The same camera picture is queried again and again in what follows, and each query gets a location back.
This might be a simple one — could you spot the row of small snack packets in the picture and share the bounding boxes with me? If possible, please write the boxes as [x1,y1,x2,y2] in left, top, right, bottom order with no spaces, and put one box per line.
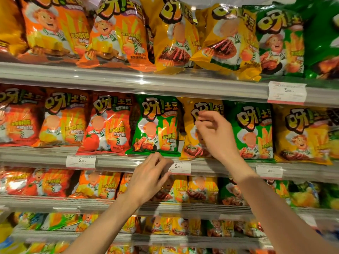
[0,167,339,210]
[13,211,265,238]

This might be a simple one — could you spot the person's left hand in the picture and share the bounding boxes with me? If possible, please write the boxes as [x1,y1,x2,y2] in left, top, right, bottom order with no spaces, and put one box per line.
[124,152,174,207]

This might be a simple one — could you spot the person's right forearm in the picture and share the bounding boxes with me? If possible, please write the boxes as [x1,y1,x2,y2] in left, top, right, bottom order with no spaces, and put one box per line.
[233,153,339,254]

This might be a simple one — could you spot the large yellow snack packet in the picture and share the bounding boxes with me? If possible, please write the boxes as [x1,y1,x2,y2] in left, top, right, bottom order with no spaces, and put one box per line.
[190,3,263,82]
[139,0,200,74]
[0,0,28,57]

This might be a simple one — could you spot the person's right hand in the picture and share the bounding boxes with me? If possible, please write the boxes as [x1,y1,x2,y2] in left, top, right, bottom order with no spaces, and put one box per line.
[195,110,248,170]

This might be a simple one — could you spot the white price label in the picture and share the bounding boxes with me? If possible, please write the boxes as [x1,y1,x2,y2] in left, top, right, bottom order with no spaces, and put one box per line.
[66,155,96,170]
[256,165,283,180]
[267,81,307,105]
[168,161,192,175]

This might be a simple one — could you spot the large green snack packet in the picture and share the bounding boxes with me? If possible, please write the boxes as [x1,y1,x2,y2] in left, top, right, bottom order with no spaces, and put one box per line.
[242,4,305,77]
[302,0,339,80]

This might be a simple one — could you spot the person's left forearm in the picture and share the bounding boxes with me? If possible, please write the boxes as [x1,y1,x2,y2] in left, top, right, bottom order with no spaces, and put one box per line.
[62,194,145,254]

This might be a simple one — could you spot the large orange snack packet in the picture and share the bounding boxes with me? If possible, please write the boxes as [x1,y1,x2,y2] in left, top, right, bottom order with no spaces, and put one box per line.
[20,0,92,60]
[77,0,157,73]

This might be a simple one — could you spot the grey metal shelf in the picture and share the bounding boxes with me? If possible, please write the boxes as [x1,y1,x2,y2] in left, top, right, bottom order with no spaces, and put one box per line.
[0,147,339,183]
[0,195,339,220]
[0,62,339,107]
[11,229,273,249]

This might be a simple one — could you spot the red tomato snack packet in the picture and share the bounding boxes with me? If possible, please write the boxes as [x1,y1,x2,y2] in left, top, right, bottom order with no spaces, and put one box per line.
[77,93,135,156]

